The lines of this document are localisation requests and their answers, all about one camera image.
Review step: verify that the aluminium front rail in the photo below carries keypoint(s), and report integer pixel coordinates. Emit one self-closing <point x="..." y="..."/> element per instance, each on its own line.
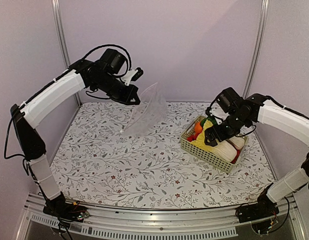
<point x="120" y="223"/>

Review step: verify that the yellow napa cabbage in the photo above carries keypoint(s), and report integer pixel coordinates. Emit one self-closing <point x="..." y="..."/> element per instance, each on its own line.
<point x="224" y="151"/>

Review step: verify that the right aluminium frame post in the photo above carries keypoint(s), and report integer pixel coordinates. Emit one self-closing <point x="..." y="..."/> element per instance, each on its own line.
<point x="257" y="47"/>

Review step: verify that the aluminium frame post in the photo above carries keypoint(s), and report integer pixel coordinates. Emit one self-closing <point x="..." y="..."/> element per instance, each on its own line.
<point x="257" y="47"/>
<point x="56" y="10"/>

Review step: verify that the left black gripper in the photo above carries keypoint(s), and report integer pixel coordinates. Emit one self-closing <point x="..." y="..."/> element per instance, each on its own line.
<point x="132" y="91"/>

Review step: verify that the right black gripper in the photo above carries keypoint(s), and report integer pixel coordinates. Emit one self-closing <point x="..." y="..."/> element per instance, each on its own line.
<point x="221" y="136"/>

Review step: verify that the beige perforated plastic basket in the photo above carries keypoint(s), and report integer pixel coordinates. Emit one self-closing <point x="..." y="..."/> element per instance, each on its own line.
<point x="207" y="156"/>

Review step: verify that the left aluminium frame post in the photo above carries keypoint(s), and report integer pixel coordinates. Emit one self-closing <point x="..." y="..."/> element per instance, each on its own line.
<point x="56" y="10"/>

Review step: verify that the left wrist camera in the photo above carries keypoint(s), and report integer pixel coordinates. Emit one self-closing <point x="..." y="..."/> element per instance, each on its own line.
<point x="132" y="76"/>

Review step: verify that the floral tablecloth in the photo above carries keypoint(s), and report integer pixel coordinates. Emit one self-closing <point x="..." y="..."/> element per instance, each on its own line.
<point x="95" y="163"/>

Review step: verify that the clear zip top bag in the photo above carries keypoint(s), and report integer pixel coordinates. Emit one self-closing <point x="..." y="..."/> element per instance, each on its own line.
<point x="150" y="112"/>

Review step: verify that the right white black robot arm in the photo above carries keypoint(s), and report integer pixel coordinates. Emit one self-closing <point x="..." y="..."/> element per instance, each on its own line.
<point x="262" y="109"/>

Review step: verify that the green white bok choy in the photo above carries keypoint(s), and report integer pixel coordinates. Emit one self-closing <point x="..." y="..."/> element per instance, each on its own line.
<point x="237" y="142"/>

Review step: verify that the red bell pepper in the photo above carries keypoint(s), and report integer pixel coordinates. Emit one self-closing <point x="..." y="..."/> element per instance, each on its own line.
<point x="235" y="159"/>

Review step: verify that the orange fruit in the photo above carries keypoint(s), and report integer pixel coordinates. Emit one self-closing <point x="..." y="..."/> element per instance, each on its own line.
<point x="198" y="128"/>

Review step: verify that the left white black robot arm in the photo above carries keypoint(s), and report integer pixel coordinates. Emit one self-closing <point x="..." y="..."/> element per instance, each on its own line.
<point x="112" y="74"/>

